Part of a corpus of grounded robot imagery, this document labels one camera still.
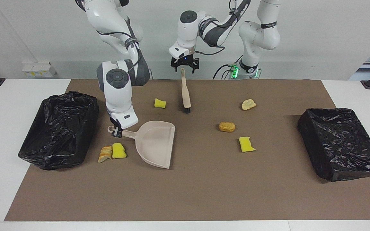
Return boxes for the pale round bread piece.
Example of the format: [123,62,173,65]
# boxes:
[241,99,257,111]

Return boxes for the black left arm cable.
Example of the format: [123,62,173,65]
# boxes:
[193,0,251,56]

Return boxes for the beige plastic dustpan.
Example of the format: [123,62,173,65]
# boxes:
[107,121,176,169]

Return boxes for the brown table mat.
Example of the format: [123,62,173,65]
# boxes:
[4,79,370,222]

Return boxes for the brown bread roll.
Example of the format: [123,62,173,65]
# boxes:
[218,122,236,133]

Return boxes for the rectangular bin with black bag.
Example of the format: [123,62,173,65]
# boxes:
[297,108,370,183]

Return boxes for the beige hand brush black bristles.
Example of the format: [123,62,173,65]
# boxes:
[180,67,192,114]

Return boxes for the bin with crumpled black bag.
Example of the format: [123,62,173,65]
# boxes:
[18,91,100,170]

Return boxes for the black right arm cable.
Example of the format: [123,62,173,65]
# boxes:
[76,0,140,64]

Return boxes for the striped bread slice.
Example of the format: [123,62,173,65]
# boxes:
[98,145,113,164]

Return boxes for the yellow sponge piece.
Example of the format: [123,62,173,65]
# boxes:
[239,137,256,153]
[112,143,127,159]

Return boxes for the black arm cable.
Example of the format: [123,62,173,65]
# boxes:
[193,0,251,56]
[76,0,140,64]

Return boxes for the white wall socket box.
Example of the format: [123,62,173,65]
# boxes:
[22,62,57,78]

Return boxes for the black base cable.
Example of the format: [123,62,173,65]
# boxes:
[213,64,237,80]

